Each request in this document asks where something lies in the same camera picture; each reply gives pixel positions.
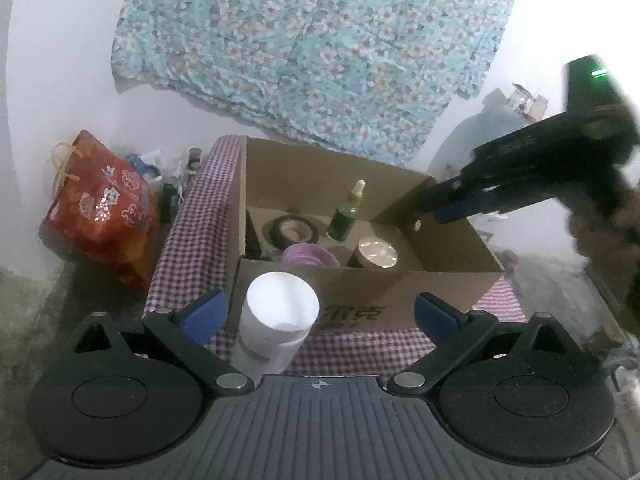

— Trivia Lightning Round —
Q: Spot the person's right hand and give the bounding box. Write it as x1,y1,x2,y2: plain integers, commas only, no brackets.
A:
570,167,640,263

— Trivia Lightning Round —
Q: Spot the green dropper bottle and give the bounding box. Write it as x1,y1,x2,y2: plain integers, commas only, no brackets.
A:
326,179,365,242

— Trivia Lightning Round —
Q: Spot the red gift bag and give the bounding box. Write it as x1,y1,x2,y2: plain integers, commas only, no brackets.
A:
39,129,163,292

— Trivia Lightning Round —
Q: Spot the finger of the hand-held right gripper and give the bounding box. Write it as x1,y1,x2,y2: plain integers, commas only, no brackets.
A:
417,175,508,223

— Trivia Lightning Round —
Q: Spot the purple checkered tablecloth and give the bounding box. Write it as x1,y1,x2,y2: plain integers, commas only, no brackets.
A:
144,134,528,377

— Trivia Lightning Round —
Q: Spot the blue floral cloth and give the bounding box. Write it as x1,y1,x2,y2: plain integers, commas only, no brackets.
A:
109,0,523,168

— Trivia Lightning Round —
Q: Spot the blue white packet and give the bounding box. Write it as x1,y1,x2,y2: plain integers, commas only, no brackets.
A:
125,151,163,181

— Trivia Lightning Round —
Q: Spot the clear glass jar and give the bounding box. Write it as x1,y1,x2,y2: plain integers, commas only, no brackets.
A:
510,82,548,123

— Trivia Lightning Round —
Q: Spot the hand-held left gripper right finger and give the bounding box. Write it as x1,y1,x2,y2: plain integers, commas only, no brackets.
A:
387,292,576,396

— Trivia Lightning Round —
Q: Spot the dark green bottle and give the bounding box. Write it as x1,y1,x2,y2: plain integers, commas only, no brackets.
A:
160,182,182,226

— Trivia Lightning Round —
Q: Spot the glass bottle with brown cap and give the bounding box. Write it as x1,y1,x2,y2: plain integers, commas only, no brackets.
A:
186,147,203,188

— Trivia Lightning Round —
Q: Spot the large cardboard box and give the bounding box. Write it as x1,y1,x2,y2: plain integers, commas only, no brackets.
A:
227,136,506,333

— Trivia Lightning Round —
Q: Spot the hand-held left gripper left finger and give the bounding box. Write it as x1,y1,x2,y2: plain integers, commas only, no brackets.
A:
72,288,252,396

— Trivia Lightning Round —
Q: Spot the black tape roll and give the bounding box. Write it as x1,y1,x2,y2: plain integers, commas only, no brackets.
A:
270,214,321,250

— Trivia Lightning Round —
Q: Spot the white cylindrical bottle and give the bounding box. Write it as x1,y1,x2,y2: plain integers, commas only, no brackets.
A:
231,271,321,386

